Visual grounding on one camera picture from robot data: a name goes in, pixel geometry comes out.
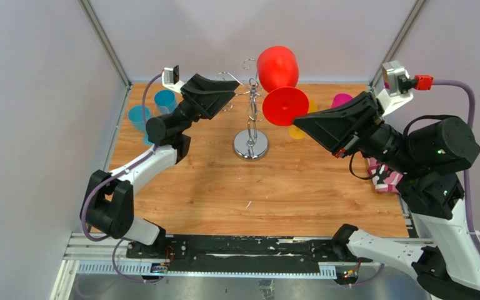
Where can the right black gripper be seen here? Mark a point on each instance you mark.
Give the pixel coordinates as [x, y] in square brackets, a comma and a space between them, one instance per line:
[344, 127]

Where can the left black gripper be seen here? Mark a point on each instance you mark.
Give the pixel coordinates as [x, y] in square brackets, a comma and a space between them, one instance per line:
[212, 97]

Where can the pink wine glass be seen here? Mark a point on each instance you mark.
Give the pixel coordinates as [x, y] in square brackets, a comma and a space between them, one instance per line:
[340, 99]

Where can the blue wine glass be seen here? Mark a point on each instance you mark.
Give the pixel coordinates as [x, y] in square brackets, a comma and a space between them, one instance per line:
[138, 115]
[167, 99]

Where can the yellow wine glass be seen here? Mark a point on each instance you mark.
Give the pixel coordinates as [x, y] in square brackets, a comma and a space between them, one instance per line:
[297, 133]

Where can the blue wine glass front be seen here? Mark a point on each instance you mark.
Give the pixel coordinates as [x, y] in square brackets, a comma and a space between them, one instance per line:
[138, 115]

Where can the red wine glass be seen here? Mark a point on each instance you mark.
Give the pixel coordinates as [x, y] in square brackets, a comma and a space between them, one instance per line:
[278, 72]

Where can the clear wine glass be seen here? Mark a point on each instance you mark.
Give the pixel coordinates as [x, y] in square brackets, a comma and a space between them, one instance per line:
[159, 111]

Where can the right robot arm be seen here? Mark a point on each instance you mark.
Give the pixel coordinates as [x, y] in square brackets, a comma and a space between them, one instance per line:
[429, 160]

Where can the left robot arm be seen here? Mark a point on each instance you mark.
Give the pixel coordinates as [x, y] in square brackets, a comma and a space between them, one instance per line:
[108, 207]

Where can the pink camouflage cloth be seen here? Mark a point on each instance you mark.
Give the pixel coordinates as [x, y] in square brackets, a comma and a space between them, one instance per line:
[385, 179]

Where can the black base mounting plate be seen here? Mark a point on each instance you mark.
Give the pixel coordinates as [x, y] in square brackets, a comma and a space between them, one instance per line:
[244, 254]

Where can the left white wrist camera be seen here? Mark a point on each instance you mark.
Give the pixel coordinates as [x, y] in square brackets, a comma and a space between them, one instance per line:
[171, 79]

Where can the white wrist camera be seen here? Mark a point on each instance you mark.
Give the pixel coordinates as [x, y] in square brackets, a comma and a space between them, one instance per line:
[171, 79]
[397, 87]

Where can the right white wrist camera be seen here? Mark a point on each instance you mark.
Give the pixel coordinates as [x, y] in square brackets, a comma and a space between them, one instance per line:
[397, 87]

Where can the aluminium frame rail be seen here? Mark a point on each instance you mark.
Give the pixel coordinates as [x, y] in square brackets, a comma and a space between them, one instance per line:
[109, 255]

